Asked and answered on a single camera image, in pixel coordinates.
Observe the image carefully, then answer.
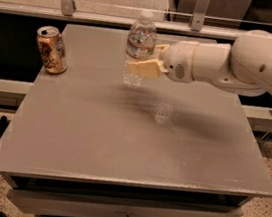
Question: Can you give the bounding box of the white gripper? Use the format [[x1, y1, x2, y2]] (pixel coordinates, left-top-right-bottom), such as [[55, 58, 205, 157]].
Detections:
[[127, 41, 199, 84]]

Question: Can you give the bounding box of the clear plastic water bottle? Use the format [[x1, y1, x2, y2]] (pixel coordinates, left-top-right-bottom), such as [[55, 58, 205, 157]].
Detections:
[[123, 10, 157, 88]]

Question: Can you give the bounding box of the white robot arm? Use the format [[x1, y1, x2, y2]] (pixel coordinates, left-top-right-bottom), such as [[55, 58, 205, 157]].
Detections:
[[127, 30, 272, 96]]

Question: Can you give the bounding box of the orange soda can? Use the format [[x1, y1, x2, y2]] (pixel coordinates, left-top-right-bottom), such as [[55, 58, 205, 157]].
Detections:
[[36, 25, 67, 75]]

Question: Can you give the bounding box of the grey metal drawer cabinet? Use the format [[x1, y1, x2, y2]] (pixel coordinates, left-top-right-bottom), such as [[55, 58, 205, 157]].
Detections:
[[0, 25, 272, 217]]

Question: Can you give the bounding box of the right metal rail bracket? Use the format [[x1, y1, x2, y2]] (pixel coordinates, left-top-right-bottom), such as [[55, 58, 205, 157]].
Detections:
[[190, 0, 211, 31]]

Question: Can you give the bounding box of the grey horizontal rail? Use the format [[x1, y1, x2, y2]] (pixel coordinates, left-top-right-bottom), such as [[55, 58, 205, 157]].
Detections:
[[0, 2, 245, 41]]

